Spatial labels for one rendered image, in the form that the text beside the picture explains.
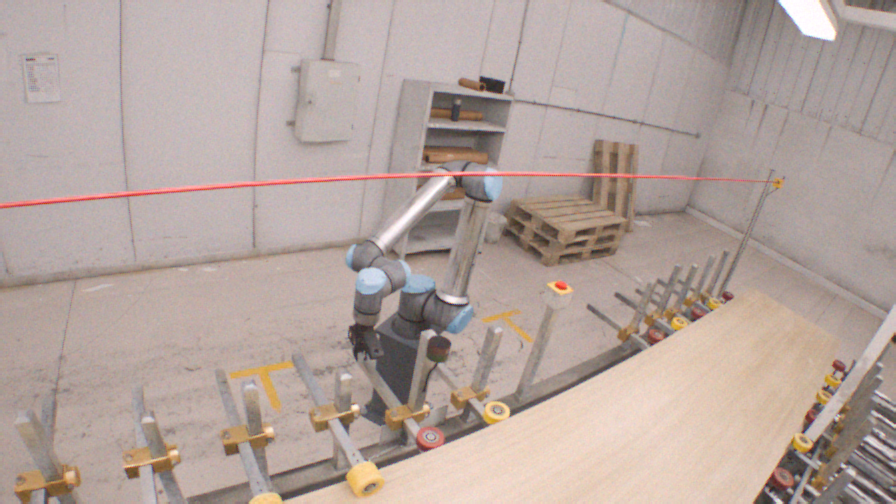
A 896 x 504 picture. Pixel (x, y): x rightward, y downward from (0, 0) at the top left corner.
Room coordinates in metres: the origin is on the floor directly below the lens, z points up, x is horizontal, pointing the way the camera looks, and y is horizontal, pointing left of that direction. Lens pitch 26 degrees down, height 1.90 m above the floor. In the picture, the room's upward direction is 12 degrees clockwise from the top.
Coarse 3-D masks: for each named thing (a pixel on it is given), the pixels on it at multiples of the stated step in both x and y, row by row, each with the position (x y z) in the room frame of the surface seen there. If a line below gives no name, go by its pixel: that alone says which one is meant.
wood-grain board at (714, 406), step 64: (704, 320) 1.89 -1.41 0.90; (768, 320) 2.05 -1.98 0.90; (640, 384) 1.28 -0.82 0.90; (704, 384) 1.33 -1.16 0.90; (768, 384) 1.40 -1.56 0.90; (448, 448) 0.84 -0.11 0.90; (512, 448) 0.88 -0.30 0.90; (576, 448) 0.91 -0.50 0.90; (640, 448) 0.94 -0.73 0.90; (704, 448) 0.97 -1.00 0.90; (768, 448) 0.99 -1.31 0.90
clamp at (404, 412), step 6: (396, 408) 0.99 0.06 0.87; (402, 408) 0.99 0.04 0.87; (408, 408) 1.00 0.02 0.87; (426, 408) 1.02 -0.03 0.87; (390, 414) 0.96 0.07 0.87; (402, 414) 0.97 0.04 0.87; (408, 414) 0.97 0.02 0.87; (414, 414) 0.98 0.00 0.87; (420, 414) 0.99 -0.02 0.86; (426, 414) 1.01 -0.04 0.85; (390, 420) 0.94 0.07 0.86; (396, 420) 0.94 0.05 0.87; (402, 420) 0.95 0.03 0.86; (414, 420) 0.98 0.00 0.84; (420, 420) 0.99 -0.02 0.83; (390, 426) 0.94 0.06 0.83; (396, 426) 0.94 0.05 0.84
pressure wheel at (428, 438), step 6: (420, 432) 0.88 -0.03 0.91; (426, 432) 0.88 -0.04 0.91; (432, 432) 0.89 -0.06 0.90; (438, 432) 0.89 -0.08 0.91; (420, 438) 0.85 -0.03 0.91; (426, 438) 0.86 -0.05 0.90; (432, 438) 0.86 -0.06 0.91; (438, 438) 0.87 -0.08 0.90; (444, 438) 0.87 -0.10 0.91; (420, 444) 0.84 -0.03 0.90; (426, 444) 0.83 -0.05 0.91; (432, 444) 0.84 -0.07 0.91; (438, 444) 0.84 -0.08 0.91; (426, 450) 0.83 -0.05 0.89
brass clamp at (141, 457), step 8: (144, 448) 0.52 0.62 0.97; (168, 448) 0.55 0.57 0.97; (176, 448) 0.56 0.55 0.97; (136, 456) 0.50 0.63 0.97; (144, 456) 0.50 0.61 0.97; (168, 456) 0.53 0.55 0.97; (176, 456) 0.54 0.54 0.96; (128, 464) 0.47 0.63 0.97; (136, 464) 0.48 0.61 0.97; (144, 464) 0.49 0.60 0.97; (152, 464) 0.50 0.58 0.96; (160, 464) 0.51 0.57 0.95; (168, 464) 0.52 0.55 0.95; (176, 464) 0.53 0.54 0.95; (128, 472) 0.46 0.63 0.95; (136, 472) 0.47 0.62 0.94
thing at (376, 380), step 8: (368, 360) 1.19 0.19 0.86; (368, 368) 1.15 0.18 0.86; (368, 376) 1.13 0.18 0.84; (376, 376) 1.12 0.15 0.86; (376, 384) 1.09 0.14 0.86; (384, 384) 1.09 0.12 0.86; (384, 392) 1.06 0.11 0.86; (392, 392) 1.06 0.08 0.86; (384, 400) 1.04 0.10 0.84; (392, 400) 1.03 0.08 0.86; (392, 408) 1.00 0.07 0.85; (408, 424) 0.94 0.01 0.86; (416, 424) 0.95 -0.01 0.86; (408, 432) 0.92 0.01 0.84; (416, 432) 0.91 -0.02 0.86
